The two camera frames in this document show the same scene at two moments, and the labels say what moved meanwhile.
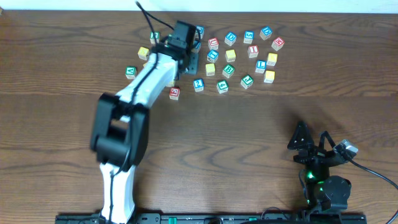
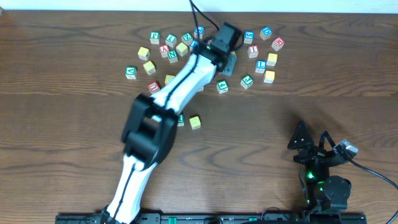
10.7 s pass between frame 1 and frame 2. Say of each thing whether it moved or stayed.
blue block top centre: stayed
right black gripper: stayed
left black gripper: moved
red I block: stayed
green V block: stayed
